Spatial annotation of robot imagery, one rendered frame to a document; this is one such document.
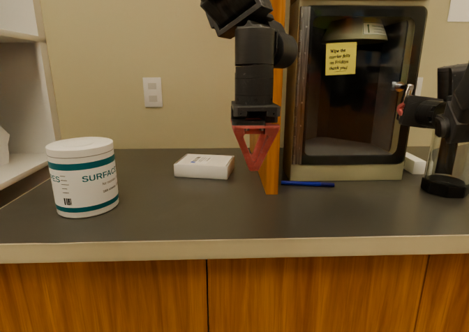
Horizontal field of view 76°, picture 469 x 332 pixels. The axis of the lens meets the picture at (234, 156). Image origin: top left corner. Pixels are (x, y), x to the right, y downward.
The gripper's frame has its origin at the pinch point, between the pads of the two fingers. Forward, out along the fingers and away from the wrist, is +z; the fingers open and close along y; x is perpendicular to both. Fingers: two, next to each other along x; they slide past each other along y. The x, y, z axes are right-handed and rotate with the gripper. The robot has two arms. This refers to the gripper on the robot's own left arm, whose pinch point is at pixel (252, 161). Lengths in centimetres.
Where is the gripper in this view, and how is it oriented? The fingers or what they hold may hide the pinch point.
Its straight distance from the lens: 48.0
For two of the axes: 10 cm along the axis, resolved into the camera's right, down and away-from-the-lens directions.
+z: 0.0, 9.7, 2.6
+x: -10.0, 0.1, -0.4
